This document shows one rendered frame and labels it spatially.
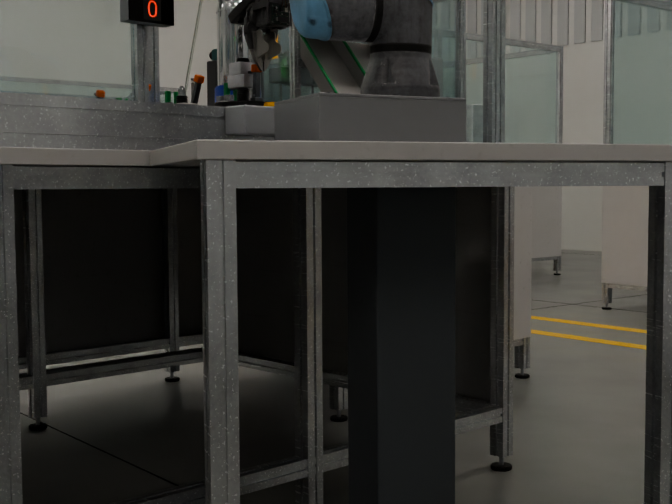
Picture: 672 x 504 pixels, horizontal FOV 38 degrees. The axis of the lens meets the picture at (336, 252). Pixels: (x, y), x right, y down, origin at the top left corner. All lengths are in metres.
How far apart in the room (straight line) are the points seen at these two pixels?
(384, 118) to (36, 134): 0.64
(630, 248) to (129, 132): 4.66
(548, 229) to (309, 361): 6.55
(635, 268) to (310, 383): 4.25
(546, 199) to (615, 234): 2.34
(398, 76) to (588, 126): 10.35
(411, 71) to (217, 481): 0.81
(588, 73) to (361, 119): 10.50
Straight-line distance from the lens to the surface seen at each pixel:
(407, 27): 1.82
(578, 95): 12.22
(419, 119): 1.76
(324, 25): 1.77
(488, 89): 3.91
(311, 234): 2.14
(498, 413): 2.72
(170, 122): 2.00
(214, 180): 1.45
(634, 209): 6.22
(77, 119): 1.90
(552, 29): 12.57
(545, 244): 8.58
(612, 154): 1.72
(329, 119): 1.70
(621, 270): 6.29
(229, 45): 3.31
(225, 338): 1.48
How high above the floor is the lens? 0.79
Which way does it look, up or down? 4 degrees down
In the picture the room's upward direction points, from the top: straight up
